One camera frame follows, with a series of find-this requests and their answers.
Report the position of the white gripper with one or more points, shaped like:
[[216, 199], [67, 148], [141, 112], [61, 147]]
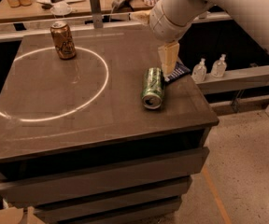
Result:
[[160, 22]]

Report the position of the green soda can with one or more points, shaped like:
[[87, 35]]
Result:
[[153, 88]]

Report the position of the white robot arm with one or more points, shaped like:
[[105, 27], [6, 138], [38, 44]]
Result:
[[251, 15]]

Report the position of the orange-brown soda can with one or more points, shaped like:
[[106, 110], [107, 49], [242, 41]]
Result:
[[62, 39]]

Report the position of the blue snack packet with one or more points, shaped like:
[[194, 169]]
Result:
[[180, 71]]

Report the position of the left clear sanitizer bottle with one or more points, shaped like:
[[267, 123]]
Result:
[[199, 71]]

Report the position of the clear sanitizer bottle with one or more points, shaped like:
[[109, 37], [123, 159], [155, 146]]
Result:
[[199, 71], [219, 67]]

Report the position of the right clear sanitizer bottle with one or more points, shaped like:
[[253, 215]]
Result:
[[219, 67]]

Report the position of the white cup on saucer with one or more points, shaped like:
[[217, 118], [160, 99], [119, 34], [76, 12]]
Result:
[[61, 9]]

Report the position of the wooden background desk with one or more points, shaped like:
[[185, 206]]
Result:
[[36, 12]]

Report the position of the top grey drawer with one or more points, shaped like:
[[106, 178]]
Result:
[[121, 175]]

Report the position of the grey drawer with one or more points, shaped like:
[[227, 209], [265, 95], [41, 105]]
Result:
[[121, 175], [113, 200], [129, 214]]

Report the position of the middle grey drawer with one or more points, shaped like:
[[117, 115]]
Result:
[[113, 200]]

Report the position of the bottom grey drawer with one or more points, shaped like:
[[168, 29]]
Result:
[[129, 214]]

